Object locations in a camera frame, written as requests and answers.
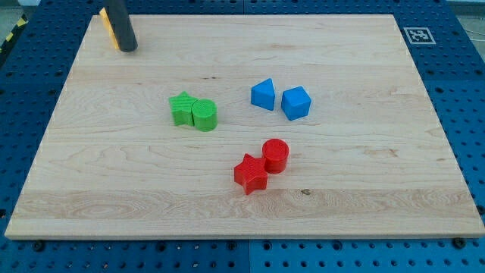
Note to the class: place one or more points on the red star block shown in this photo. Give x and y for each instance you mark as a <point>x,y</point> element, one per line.
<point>250,174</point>

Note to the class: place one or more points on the green star block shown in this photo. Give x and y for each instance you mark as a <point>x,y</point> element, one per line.
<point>181,108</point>

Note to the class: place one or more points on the wooden board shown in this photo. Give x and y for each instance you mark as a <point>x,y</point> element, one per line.
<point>370,160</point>

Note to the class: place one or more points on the red cylinder block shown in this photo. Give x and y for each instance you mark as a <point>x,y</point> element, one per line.
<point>276,154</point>

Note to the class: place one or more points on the green cylinder block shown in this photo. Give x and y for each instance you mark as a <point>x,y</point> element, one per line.
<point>204,113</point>

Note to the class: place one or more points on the blue triangular prism block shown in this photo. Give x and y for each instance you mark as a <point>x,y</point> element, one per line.
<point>263,94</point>

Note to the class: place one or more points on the blue cube block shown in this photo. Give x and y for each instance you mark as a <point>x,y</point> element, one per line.
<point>295,103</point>

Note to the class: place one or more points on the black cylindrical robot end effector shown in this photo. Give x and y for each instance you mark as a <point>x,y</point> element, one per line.
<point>120,23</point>

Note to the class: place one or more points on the yellow block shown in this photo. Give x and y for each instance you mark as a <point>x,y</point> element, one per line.
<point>107,25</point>

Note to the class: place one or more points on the white fiducial marker tag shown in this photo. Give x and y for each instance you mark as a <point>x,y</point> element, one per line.
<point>419,35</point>

